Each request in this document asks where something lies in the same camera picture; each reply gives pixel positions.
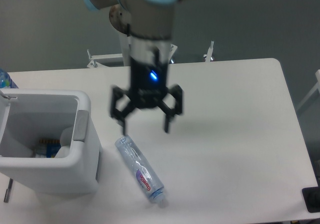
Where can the blue bottle at edge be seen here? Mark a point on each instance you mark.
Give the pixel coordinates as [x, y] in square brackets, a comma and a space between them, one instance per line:
[6, 81]

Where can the clear plastic water bottle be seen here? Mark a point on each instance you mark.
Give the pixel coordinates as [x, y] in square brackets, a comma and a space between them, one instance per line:
[143, 173]

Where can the blue trash inside can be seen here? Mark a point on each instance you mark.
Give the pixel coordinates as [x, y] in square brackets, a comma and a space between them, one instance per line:
[46, 148]

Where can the dark metal tool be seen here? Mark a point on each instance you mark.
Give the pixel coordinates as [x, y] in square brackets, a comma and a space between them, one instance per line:
[8, 191]

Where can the white frame at right edge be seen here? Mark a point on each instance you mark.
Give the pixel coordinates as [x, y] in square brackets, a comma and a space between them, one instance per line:
[310, 97]

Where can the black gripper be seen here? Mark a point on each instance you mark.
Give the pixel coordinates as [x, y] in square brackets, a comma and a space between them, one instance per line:
[147, 84]

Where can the white trash can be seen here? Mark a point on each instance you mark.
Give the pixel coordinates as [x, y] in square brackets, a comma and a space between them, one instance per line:
[28, 115]

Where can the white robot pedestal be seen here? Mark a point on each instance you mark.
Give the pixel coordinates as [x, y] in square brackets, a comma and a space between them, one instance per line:
[120, 20]

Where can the black object at table corner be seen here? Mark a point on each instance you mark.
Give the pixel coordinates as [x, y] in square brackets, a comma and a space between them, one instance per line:
[311, 197]

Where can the clear plastic wrapper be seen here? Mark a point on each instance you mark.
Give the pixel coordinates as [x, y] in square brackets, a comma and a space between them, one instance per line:
[65, 142]

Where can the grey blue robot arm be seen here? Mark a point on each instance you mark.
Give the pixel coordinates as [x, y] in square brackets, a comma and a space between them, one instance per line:
[149, 26]

